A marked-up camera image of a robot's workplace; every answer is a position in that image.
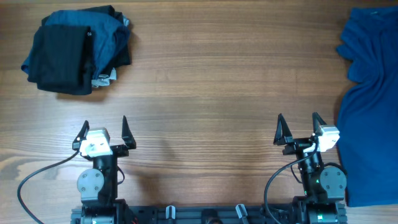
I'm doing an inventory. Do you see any navy blue folded garment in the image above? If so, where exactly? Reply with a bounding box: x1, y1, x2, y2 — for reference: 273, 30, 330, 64
21, 10, 130, 85

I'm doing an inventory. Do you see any right black cable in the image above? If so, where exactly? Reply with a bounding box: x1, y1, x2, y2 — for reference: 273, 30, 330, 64
263, 136, 320, 224

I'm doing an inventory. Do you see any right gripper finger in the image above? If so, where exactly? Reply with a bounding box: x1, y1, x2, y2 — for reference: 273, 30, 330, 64
312, 112, 326, 135
273, 113, 293, 145

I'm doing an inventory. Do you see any left black cable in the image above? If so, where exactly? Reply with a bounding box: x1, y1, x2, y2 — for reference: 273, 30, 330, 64
17, 150, 81, 224

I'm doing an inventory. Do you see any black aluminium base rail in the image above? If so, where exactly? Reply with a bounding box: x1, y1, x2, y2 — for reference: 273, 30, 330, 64
70, 203, 348, 224

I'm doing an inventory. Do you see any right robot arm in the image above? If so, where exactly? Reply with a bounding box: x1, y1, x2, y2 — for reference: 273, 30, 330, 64
264, 112, 347, 223

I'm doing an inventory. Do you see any black cable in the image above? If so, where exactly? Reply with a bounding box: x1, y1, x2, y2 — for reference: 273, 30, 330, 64
17, 150, 81, 224
263, 136, 320, 224

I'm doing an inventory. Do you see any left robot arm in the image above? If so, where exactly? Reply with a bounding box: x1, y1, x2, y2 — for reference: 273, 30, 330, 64
70, 117, 139, 224

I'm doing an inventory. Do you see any blue polo shirt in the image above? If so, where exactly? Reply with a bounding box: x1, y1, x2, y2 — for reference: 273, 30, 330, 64
336, 6, 397, 207

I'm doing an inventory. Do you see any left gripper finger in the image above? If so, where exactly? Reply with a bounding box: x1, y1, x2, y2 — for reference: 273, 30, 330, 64
121, 116, 137, 149
72, 120, 90, 151

